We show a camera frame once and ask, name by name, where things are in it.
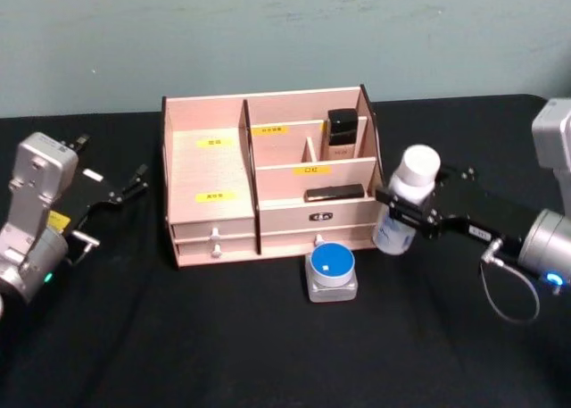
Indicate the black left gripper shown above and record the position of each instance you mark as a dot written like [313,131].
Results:
[96,189]

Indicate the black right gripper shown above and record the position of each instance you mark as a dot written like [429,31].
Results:
[486,211]

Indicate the white bottle with white cap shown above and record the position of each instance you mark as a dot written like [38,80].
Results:
[417,167]

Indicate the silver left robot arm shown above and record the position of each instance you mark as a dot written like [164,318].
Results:
[31,211]

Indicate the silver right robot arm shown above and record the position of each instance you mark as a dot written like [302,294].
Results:
[551,238]

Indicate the black lipstick tube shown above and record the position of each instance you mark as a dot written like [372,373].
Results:
[334,192]

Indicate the pale wooden desk organizer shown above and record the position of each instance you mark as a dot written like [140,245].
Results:
[214,167]

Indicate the beige bottle with black cap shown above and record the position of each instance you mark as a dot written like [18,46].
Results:
[341,133]

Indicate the wooden drawer with white knob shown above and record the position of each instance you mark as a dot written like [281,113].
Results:
[196,230]
[196,252]

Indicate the square glass jar blue lid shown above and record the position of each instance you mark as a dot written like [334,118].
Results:
[332,267]

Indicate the wide shallow wooden drawer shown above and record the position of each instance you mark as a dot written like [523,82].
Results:
[290,239]

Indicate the black table cloth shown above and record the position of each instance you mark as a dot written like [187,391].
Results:
[232,345]

